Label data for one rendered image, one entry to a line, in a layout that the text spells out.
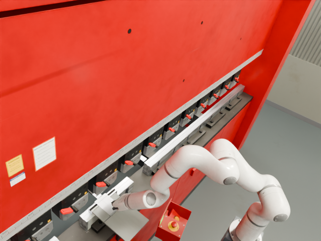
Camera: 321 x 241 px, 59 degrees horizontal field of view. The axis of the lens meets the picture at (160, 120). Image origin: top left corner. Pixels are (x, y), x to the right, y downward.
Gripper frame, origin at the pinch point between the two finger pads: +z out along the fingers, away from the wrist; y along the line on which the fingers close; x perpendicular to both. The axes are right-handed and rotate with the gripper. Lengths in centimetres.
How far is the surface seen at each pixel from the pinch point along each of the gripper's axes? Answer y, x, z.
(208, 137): -113, 15, 12
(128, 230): 3.5, 15.0, -4.0
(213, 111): -137, 0, 12
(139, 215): -7.1, 13.8, -3.0
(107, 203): -0.4, -0.2, 8.4
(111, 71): 6, -57, -59
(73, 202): 23.6, -16.9, -11.4
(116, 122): 0, -39, -38
